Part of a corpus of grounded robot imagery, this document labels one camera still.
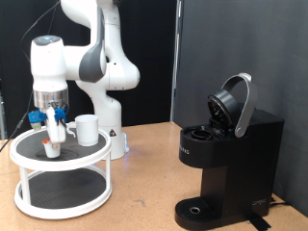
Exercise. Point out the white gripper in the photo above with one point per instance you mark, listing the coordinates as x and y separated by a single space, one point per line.
57 133

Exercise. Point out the coffee pod with orange lid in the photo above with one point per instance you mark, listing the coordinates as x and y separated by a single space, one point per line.
49 151

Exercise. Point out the white mug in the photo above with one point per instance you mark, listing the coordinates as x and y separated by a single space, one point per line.
87 130

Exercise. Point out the black Keurig coffee machine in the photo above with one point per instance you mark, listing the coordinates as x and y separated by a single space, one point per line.
240 166

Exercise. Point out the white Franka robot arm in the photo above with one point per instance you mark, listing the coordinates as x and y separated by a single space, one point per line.
109 73

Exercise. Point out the white two-tier turntable stand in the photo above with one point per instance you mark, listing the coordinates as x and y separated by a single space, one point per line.
61 162

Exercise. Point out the silver vertical pole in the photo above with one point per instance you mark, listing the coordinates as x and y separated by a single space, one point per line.
175 64

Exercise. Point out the black tape strip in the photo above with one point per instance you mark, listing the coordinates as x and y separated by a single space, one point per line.
258 223

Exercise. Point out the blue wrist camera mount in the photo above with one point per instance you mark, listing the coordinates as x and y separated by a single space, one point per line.
36 118

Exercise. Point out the grey metal frame post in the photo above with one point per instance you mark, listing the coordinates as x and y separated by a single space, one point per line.
1 118

